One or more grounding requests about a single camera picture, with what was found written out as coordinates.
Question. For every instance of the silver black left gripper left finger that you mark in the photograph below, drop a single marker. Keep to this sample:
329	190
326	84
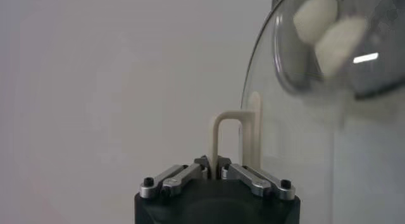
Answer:
177	181

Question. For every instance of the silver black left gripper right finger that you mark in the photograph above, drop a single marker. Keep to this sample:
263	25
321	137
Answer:
256	181

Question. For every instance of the white steamed baozi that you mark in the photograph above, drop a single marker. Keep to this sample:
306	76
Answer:
316	18
340	45

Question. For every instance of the stainless steel steamer basket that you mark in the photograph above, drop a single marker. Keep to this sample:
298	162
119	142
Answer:
373	76

